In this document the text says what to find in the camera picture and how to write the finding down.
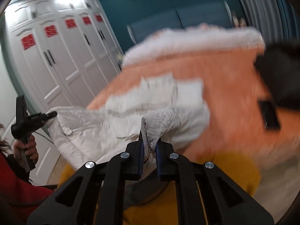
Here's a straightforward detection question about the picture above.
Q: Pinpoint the person's yellow clothing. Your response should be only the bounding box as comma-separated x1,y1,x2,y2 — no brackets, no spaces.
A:
57,151,262,225

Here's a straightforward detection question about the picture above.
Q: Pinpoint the person's left forearm red sleeve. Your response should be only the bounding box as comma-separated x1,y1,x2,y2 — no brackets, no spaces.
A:
0,150,55,216

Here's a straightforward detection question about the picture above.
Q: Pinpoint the white door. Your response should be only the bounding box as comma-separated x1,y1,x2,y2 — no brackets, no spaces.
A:
0,58,60,183

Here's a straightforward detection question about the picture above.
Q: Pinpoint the dark cloth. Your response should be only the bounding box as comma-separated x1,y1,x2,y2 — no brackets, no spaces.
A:
254,43,300,110

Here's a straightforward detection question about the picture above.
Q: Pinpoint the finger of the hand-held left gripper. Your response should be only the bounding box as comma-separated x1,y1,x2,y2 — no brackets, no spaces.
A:
39,111,58,123

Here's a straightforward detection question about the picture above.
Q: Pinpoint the white quilted zip jacket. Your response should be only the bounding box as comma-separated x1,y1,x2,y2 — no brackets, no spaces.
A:
47,74,211,172

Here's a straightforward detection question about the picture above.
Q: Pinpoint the person's left hand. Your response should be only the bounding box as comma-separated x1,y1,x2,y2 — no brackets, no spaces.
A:
13,135,39,167

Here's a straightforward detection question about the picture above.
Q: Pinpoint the blue upholstered headboard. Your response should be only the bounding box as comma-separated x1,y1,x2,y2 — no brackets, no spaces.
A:
127,1,235,45

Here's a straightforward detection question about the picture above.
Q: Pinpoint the orange plush blanket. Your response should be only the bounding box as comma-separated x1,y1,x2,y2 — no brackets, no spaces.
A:
86,47,300,193

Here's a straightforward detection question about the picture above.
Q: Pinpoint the grey curtain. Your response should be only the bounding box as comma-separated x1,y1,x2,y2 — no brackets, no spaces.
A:
231,0,300,60

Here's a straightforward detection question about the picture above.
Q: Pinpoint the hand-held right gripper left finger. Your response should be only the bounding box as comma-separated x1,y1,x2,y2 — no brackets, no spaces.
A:
27,130,144,225

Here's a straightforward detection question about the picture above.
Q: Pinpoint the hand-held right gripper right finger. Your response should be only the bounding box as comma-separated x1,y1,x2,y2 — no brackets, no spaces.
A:
156,140,275,225

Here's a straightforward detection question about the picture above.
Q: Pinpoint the pale pink duvet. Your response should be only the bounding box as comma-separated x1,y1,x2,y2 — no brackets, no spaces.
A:
121,23,266,69

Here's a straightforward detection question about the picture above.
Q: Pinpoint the white panelled wardrobe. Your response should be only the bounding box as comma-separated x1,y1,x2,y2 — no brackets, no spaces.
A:
5,0,123,113

